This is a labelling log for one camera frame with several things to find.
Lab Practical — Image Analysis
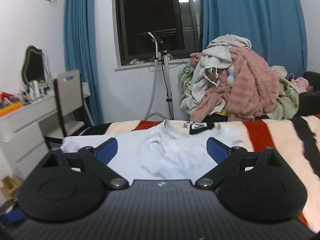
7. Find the cardboard box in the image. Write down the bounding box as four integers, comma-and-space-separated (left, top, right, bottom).
1, 175, 22, 201

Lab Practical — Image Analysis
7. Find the blue curtain right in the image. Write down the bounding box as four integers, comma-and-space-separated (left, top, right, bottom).
202, 0, 308, 77

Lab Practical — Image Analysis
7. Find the white drawer dresser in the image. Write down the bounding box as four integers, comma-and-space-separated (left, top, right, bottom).
0, 82, 91, 181

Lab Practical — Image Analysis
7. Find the white polo shirt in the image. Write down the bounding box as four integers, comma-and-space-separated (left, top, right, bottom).
61, 120, 242, 184

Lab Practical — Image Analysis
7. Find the striped bed blanket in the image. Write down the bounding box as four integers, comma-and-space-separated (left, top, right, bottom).
44, 113, 320, 233

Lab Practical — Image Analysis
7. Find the blue curtain left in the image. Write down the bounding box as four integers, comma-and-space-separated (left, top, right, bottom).
64, 0, 103, 124

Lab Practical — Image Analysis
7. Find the green patterned blanket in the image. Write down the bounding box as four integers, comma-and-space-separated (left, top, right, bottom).
177, 60, 301, 120

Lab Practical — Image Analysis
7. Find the beige hoodie on pile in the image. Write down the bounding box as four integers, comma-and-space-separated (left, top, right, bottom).
178, 34, 252, 114

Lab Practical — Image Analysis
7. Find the grey black chair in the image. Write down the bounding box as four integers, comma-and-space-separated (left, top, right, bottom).
44, 70, 94, 147

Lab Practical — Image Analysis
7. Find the wavy frame mirror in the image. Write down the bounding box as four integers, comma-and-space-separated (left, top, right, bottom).
21, 46, 52, 87

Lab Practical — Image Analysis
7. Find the dark window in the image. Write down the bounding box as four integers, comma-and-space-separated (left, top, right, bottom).
115, 0, 203, 65

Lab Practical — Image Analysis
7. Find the orange box on dresser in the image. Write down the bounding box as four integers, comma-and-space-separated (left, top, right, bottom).
0, 102, 23, 117

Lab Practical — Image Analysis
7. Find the pink fluffy blanket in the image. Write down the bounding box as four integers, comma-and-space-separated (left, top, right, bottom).
190, 47, 279, 122

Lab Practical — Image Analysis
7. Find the garment steamer stand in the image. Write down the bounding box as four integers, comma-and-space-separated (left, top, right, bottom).
137, 28, 177, 121

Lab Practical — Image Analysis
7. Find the blue curtain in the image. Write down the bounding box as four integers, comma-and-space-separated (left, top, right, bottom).
202, 0, 308, 77
64, 0, 103, 124

